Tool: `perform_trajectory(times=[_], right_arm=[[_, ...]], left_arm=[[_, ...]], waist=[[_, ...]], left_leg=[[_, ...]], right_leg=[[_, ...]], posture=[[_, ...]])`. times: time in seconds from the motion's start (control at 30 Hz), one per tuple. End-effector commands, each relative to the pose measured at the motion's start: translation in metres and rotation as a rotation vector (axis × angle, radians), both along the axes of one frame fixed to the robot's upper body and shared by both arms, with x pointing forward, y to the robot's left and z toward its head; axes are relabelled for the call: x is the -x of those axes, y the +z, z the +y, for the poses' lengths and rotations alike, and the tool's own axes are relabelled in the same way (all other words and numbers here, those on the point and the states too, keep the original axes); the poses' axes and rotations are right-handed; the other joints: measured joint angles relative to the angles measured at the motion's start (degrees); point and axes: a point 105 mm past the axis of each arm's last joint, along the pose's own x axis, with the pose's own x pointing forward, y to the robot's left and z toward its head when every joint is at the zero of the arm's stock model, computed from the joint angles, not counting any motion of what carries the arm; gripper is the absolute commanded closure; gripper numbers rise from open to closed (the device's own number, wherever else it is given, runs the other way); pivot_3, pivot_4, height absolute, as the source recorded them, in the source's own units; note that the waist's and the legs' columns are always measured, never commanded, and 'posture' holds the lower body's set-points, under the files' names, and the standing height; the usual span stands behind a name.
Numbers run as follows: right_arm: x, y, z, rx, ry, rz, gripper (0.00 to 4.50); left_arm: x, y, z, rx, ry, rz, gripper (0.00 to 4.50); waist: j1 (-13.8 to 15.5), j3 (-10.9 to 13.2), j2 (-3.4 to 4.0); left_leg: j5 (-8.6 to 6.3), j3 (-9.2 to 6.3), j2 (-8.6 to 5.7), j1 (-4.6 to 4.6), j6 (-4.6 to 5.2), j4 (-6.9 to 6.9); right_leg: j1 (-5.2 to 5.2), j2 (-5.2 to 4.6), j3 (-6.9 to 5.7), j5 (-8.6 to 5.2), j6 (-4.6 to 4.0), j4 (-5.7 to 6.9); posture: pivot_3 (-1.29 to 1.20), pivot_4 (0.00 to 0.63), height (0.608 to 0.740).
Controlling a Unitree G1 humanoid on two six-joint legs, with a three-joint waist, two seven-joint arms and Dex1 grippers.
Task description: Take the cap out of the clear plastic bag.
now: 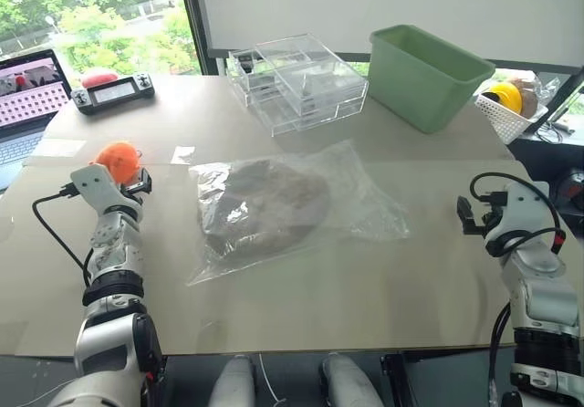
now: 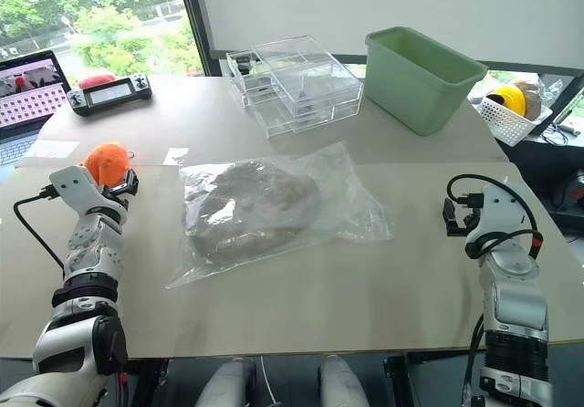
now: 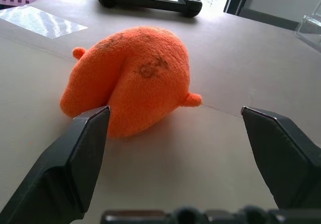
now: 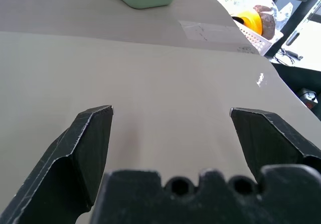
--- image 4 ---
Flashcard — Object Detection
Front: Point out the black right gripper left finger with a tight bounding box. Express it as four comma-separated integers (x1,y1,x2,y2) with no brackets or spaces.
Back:
0,105,114,224

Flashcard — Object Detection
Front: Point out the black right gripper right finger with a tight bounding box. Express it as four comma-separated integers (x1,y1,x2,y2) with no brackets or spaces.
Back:
229,107,321,184

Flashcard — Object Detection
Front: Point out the white perforated plastic basket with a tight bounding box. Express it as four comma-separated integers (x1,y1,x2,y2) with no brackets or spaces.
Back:
232,18,284,56

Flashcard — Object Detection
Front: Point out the brown round object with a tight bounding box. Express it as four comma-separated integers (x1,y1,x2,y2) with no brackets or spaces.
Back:
253,5,276,40

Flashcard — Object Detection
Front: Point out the yellow round toy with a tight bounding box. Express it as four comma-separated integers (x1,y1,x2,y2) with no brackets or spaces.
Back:
231,11,264,37

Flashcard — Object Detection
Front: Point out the clear tape patch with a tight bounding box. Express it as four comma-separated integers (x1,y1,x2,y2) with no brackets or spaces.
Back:
179,20,239,42

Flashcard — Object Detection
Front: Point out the clear crinkled plastic wrapper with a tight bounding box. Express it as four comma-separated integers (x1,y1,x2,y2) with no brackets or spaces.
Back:
270,0,294,31

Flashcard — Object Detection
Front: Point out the thin black cable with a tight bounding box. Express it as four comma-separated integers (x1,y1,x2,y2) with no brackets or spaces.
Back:
274,47,304,66

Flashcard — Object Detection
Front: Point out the black window handle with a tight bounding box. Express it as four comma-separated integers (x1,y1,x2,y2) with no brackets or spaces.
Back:
285,30,301,46

